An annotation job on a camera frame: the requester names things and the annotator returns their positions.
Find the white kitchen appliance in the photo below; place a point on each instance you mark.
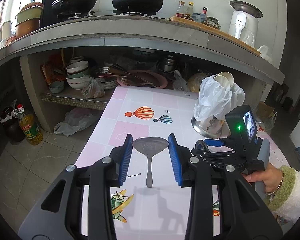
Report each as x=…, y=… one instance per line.
x=242, y=26

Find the glass jar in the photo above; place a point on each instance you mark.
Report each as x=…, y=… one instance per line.
x=212, y=23

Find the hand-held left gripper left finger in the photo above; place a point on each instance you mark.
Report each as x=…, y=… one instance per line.
x=126, y=160

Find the person's right forearm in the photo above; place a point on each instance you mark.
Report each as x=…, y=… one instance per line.
x=295, y=195

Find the metal shelf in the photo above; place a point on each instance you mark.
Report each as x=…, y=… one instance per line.
x=75, y=100

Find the gas stove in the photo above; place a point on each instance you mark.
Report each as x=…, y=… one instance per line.
x=110, y=13

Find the teal bowl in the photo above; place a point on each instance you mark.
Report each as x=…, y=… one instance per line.
x=56, y=87

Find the person's right hand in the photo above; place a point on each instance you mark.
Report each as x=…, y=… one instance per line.
x=261, y=178

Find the brown clay pot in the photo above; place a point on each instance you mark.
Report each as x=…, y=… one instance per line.
x=27, y=27

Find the yellow cap sauce bottle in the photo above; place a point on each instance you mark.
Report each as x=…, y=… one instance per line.
x=189, y=10

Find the gold bangle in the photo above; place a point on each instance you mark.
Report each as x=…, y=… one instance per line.
x=277, y=189

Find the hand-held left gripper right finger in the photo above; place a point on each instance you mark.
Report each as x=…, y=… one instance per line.
x=175, y=160

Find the pink basin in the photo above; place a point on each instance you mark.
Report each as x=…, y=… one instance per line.
x=145, y=78

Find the window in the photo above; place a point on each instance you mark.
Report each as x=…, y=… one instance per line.
x=5, y=5

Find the black wok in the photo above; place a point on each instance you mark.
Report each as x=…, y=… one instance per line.
x=73, y=2

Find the cooking oil bottle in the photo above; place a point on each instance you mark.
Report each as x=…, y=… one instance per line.
x=30, y=127

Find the orange cap sauce bottle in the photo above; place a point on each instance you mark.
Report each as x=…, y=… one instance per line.
x=181, y=9

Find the bagged yellow food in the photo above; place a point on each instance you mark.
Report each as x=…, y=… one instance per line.
x=196, y=81

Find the white mug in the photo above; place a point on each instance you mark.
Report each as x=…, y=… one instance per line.
x=5, y=30

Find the cardboard box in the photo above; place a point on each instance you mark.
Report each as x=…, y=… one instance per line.
x=265, y=110

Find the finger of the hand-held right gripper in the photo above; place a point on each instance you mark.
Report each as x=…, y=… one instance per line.
x=215, y=153
x=213, y=142

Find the cream plastic ladle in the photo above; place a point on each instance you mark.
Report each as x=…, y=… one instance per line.
x=226, y=78

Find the stack of plates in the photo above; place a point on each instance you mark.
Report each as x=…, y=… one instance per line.
x=107, y=81

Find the steel pot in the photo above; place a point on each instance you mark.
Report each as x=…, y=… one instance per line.
x=167, y=63

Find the metal utensil holder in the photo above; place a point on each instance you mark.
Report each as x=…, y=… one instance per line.
x=210, y=126

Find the large white plastic bag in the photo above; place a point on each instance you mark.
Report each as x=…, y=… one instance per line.
x=75, y=121

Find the concrete kitchen counter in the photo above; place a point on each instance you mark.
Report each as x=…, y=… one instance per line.
x=140, y=28

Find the plastic bag of food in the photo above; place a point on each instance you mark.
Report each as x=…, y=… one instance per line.
x=92, y=90

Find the metal basin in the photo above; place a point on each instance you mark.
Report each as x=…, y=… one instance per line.
x=246, y=7

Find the metal spoon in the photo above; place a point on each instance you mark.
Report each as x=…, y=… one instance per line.
x=150, y=146

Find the dark ceramic jar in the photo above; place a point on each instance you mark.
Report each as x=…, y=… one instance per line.
x=11, y=127

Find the wooden cutting board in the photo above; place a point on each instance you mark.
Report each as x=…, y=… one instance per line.
x=225, y=33

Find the knotted clear plastic bag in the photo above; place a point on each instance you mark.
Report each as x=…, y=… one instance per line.
x=180, y=81

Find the stack of ceramic bowls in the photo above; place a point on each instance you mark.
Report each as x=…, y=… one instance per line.
x=77, y=76

